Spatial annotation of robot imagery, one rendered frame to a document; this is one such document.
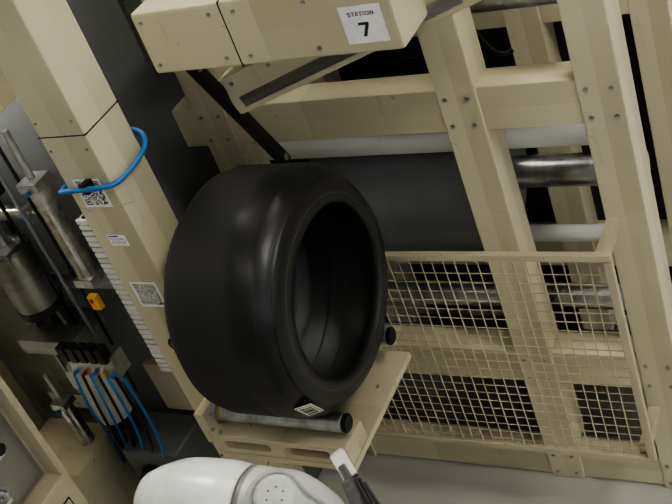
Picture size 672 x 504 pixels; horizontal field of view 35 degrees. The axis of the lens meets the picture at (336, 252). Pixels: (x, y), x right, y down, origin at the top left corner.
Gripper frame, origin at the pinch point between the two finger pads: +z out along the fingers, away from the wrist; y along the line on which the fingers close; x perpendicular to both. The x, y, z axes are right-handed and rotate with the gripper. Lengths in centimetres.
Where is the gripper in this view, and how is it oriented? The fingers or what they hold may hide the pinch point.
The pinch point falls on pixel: (344, 466)
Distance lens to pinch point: 220.1
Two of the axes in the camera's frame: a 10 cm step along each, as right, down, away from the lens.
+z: -4.6, -6.9, 5.6
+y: 4.6, 3.5, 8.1
